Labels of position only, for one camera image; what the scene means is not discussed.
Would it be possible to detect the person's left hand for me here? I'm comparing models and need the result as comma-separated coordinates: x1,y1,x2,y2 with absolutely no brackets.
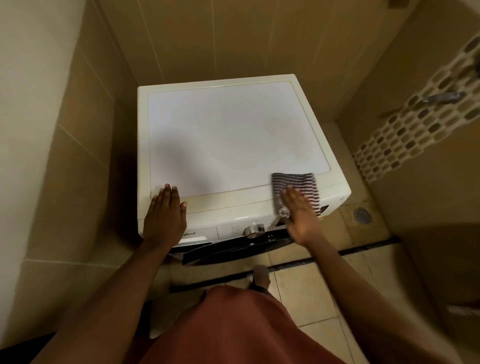
142,183,188,251

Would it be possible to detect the person's right hand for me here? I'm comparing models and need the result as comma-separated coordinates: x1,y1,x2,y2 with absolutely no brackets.
280,186,327,248

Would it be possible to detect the striped grey cleaning cloth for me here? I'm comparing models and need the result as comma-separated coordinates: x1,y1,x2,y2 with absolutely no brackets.
271,172,323,218

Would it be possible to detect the person's right forearm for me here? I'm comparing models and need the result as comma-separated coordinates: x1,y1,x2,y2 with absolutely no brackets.
305,238,456,364

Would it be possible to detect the person's left forearm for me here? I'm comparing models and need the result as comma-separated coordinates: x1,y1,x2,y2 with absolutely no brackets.
32,240,177,364

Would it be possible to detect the silver control knob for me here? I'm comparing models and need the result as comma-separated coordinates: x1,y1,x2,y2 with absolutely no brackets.
242,223,266,239

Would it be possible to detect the black washing machine door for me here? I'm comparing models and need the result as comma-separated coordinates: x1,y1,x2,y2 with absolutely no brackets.
182,225,298,267

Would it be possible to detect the round metal floor drain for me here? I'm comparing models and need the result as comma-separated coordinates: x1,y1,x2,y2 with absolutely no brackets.
353,207,373,226

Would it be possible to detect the person's foot in sandal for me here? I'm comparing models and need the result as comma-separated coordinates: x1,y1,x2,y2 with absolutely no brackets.
248,264,271,294

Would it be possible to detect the white washing machine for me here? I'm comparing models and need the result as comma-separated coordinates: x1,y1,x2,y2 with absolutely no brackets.
137,74,352,267

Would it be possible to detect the person's reddish brown garment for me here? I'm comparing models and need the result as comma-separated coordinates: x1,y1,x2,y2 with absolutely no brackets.
137,285,347,364

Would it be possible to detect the metal wall tap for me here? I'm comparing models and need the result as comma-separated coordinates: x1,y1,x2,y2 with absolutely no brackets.
421,91,465,106

